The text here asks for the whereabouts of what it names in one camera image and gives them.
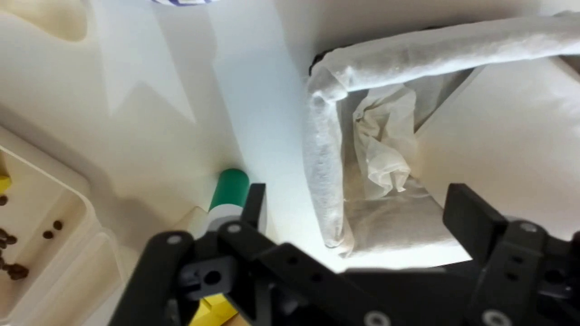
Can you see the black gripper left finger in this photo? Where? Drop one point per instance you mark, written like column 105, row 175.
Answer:
column 181, row 277

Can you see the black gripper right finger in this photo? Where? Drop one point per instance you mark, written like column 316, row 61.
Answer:
column 519, row 271

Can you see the crumpled white paper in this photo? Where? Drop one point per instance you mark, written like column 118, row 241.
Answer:
column 383, row 145

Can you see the white cloth lined basket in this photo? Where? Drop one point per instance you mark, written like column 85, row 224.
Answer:
column 326, row 168

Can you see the white foam clamshell container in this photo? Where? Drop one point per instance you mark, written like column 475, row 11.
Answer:
column 42, row 241

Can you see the green capped white bottle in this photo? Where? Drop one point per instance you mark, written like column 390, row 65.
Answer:
column 229, row 188

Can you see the yellow block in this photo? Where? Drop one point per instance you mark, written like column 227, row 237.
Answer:
column 214, row 308
column 2, row 181

